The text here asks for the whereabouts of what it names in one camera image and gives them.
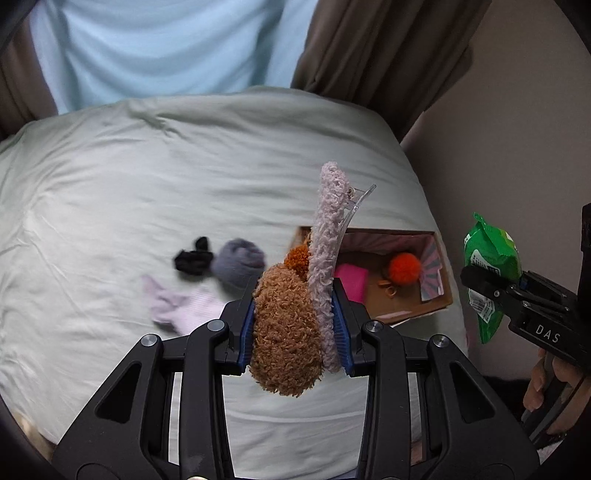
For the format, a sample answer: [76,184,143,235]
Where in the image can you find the green plastic packet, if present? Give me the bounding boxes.
[464,212,523,345]

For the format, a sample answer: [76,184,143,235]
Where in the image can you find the brown curtain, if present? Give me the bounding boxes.
[291,0,493,145]
[0,21,59,141]

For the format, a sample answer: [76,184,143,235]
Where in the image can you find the cardboard box with patterned lining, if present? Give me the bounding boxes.
[286,225,454,328]

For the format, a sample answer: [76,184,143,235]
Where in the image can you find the black scrunchie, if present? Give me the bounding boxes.
[174,236,215,277]

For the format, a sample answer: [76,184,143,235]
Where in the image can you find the person's right hand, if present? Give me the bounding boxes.
[523,350,591,435]

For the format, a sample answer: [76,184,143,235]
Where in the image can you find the light blue sheer curtain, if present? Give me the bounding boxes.
[28,0,320,116]

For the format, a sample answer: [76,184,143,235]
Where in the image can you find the orange-brown pom-pom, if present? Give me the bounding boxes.
[283,244,310,280]

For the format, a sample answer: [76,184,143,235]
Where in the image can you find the pink folded cloth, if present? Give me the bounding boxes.
[333,263,370,305]

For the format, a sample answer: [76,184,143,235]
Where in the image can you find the grey rolled socks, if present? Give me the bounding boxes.
[211,238,267,293]

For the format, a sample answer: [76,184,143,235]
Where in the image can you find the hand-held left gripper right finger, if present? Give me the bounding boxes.
[332,278,541,480]

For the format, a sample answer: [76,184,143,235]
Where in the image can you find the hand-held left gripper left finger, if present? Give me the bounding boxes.
[52,276,259,480]

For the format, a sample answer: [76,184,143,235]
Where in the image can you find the pale pink sock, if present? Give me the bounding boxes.
[141,274,227,337]

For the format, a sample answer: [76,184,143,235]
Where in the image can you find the brown fluffy plush hair clip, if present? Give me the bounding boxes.
[248,263,325,398]

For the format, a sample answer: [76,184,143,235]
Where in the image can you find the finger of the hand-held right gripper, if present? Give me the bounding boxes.
[520,271,579,308]
[460,264,525,320]

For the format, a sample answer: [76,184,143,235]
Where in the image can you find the bright orange pom-pom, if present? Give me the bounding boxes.
[387,252,423,286]

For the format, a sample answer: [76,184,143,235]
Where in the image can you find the pale green bed blanket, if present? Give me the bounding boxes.
[0,85,472,477]

